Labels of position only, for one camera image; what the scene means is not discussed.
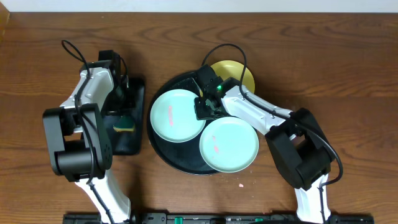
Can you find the light green plate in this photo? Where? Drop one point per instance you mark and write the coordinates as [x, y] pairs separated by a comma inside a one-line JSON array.
[[229, 144], [173, 116]]

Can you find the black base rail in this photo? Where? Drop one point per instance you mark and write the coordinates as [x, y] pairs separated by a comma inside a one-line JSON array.
[[163, 218]]

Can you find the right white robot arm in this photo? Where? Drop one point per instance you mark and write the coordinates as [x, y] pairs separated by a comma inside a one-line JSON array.
[[299, 148]]

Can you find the green yellow sponge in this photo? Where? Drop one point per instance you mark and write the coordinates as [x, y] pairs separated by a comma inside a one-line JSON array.
[[125, 124]]

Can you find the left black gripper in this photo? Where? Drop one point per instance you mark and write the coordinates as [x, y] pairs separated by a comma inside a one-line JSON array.
[[120, 115]]

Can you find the rectangular black tray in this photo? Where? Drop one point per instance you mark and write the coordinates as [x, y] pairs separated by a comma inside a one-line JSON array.
[[128, 143]]

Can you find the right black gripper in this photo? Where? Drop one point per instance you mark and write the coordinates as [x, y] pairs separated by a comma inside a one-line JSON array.
[[198, 102]]

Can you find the round black tray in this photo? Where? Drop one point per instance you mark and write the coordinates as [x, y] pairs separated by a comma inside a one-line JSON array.
[[184, 156]]

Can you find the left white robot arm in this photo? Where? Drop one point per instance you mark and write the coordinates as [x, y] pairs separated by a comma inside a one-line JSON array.
[[77, 140]]

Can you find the yellow plate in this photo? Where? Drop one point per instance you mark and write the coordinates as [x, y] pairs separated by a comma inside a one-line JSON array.
[[231, 68]]

